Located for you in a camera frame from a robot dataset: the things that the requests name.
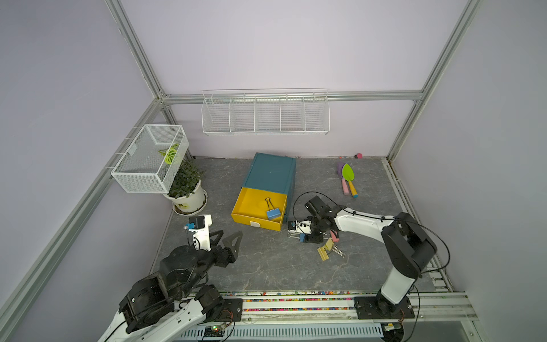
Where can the green potted plant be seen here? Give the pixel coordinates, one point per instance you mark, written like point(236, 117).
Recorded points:
point(186, 180)

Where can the white wire basket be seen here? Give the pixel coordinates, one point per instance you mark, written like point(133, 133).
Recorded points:
point(141, 169)

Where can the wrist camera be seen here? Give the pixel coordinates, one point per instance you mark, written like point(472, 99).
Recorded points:
point(294, 229)
point(198, 232)

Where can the long white wire shelf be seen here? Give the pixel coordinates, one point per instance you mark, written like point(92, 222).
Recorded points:
point(266, 113)

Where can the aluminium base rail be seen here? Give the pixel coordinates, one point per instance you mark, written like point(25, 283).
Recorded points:
point(342, 316)

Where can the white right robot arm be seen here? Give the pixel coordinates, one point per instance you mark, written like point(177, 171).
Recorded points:
point(408, 246)

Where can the green toy in basket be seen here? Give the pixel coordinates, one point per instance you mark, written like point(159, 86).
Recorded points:
point(169, 154)

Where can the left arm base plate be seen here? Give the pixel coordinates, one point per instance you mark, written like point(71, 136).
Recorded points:
point(225, 310)

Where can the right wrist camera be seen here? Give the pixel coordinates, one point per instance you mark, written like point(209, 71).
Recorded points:
point(294, 229)

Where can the white flower pot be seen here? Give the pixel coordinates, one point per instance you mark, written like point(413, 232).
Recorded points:
point(191, 204)

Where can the yellow top drawer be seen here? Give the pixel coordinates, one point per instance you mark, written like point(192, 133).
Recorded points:
point(250, 209)

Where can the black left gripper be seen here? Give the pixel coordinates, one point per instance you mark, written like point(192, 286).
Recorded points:
point(224, 258)

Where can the purple toy shovel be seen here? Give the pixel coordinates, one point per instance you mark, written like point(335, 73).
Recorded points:
point(346, 190)

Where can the teal drawer cabinet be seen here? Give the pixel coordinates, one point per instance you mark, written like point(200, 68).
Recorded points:
point(272, 173)

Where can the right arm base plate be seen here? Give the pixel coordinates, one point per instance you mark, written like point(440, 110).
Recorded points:
point(376, 307)

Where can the white pot saucer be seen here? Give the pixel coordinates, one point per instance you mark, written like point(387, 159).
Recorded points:
point(186, 211)

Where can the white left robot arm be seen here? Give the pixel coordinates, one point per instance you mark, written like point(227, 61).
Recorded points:
point(178, 297)

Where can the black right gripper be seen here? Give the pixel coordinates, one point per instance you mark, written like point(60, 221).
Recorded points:
point(314, 238)

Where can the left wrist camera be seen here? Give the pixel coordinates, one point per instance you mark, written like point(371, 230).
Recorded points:
point(198, 232)

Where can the green toy shovel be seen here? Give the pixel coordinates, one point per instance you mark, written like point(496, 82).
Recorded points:
point(349, 176)

